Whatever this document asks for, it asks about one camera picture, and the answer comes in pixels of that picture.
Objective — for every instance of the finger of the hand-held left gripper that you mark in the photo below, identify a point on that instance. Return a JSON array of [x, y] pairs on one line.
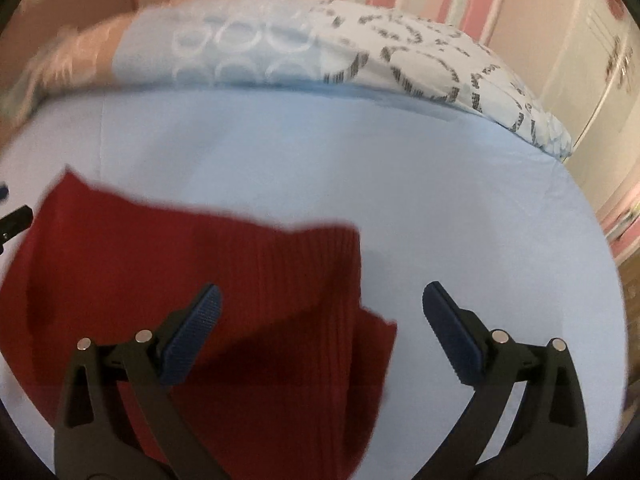
[[3, 192], [15, 225]]

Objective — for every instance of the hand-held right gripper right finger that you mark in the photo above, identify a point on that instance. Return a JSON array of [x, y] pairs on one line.
[[455, 337]]

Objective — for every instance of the white ornate wardrobe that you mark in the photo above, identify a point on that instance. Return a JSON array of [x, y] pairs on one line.
[[565, 85]]

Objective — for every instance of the bed with light blue quilt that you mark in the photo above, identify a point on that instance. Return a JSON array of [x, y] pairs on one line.
[[400, 185]]

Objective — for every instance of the red knit sweater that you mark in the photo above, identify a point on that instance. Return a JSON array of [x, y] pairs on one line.
[[175, 260]]

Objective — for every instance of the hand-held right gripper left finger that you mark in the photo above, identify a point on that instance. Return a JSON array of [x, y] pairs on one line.
[[192, 337]]

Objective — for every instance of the folded blue and tan duvet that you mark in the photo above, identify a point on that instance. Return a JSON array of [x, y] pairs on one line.
[[300, 45]]

